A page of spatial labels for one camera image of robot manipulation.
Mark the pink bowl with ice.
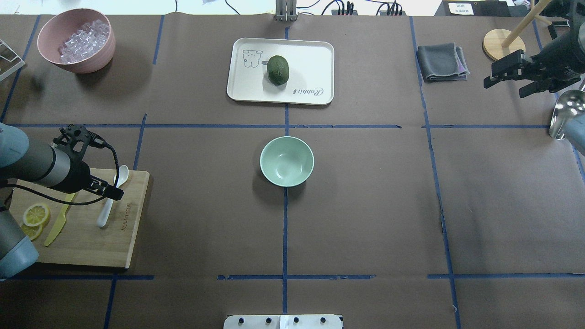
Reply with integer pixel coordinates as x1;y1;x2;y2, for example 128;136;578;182
37;9;116;74

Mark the green ceramic bowl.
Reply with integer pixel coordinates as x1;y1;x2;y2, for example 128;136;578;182
259;137;315;187

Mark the white plastic spoon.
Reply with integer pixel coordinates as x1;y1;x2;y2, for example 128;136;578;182
96;165;129;228

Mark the green avocado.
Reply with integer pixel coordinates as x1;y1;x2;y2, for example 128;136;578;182
266;55;290;86

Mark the steel ice scoop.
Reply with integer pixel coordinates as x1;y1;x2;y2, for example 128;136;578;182
549;89;585;140

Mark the cream rabbit tray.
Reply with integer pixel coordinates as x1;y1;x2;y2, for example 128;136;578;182
226;38;335;106

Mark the white pedestal column base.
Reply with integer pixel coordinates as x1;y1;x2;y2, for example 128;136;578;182
223;314;344;329

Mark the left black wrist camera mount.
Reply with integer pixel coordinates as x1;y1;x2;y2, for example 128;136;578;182
52;124;113;161

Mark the front lemon slice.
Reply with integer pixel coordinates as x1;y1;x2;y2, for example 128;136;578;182
21;203;50;227

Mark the left black camera cable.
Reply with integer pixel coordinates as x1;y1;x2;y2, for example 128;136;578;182
9;137;120;206

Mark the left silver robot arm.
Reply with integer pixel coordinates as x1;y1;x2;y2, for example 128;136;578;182
0;123;124;281

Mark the aluminium frame post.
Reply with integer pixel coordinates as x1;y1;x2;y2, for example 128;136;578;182
275;0;298;21

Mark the black label box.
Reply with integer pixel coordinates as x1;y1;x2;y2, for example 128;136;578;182
434;0;511;17

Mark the grey folded cloth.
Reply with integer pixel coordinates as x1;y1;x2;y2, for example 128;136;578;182
416;43;470;83

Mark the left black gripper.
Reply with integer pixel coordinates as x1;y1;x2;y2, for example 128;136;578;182
69;161;124;201

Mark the bamboo cutting board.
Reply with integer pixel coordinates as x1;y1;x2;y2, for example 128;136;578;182
9;170;151;269

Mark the yellow plastic knife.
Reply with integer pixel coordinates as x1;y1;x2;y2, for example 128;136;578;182
43;203;71;247

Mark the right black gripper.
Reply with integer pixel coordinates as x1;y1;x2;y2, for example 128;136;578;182
483;20;585;98

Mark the wooden mug tree stand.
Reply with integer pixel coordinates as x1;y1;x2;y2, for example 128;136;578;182
481;0;553;61

